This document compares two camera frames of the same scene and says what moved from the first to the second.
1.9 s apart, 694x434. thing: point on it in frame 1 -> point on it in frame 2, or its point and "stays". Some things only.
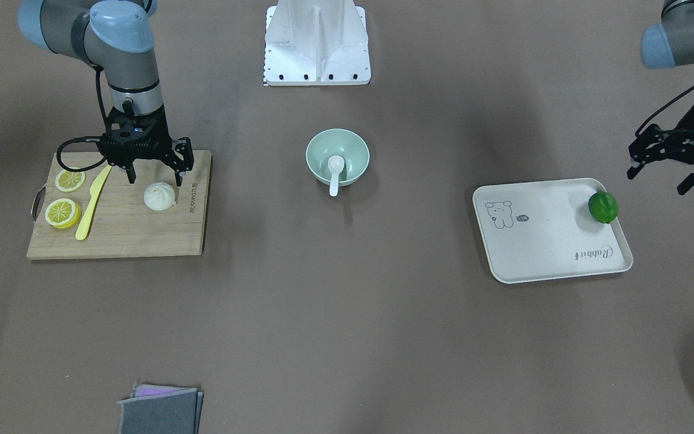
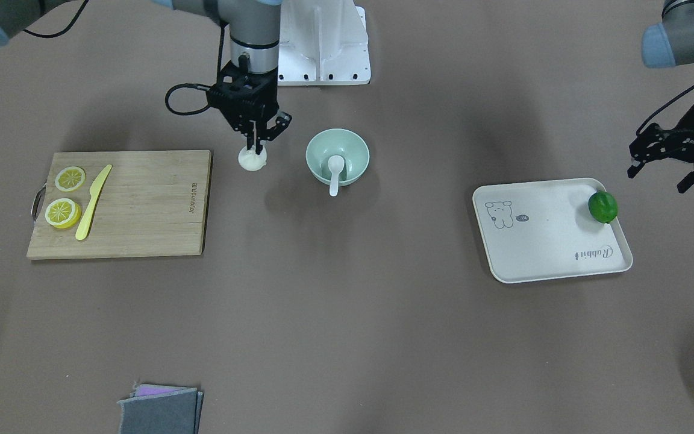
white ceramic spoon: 335,164 stays
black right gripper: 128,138 -> 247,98
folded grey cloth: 152,409 stays
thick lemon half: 62,213 stays
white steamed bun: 159,196 -> 250,160
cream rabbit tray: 540,229 stays
